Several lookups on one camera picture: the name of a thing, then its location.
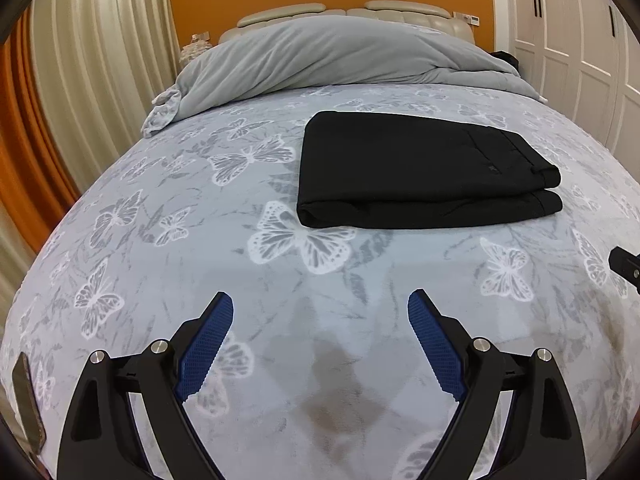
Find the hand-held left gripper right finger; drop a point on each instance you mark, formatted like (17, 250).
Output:
(435, 345)

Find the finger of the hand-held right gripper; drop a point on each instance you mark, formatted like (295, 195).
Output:
(627, 266)

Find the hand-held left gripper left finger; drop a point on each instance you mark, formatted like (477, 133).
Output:
(207, 345)

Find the black pants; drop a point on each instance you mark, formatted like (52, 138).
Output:
(400, 175)

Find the butterfly print grey blanket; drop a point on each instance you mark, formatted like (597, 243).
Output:
(200, 270)

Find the dark smartphone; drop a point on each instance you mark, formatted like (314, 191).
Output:
(27, 405)

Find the black bag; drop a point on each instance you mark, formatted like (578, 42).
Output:
(507, 59)

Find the white panelled wardrobe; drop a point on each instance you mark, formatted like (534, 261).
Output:
(565, 35)

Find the orange curtain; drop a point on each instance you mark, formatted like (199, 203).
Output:
(20, 125)

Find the white bedside ornament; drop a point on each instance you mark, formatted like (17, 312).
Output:
(195, 47)

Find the cream pleated curtain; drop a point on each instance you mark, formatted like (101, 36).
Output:
(100, 60)

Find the plain grey duvet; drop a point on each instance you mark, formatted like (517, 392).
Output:
(325, 55)

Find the beige padded headboard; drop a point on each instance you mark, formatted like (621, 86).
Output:
(300, 10)

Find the white wall switch panel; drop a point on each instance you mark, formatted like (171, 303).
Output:
(467, 18)

